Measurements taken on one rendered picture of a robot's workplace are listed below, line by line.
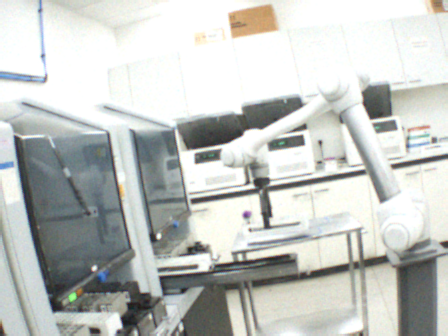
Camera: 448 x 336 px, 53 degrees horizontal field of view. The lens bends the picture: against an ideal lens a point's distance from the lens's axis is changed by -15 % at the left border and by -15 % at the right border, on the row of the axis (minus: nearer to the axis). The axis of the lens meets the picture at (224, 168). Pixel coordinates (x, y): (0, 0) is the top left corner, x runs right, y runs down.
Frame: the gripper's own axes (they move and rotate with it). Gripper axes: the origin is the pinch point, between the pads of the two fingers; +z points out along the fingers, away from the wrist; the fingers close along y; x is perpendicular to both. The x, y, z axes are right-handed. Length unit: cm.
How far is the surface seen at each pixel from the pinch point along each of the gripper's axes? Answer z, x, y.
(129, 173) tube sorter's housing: -34, 38, -55
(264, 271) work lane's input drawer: 11.9, -2.8, -42.7
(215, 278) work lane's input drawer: 12.0, 16.4, -43.8
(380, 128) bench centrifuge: -27, -76, 201
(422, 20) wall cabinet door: -123, -148, 230
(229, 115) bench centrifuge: -59, 52, 205
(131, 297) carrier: 6, 35, -83
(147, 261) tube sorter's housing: 0, 38, -55
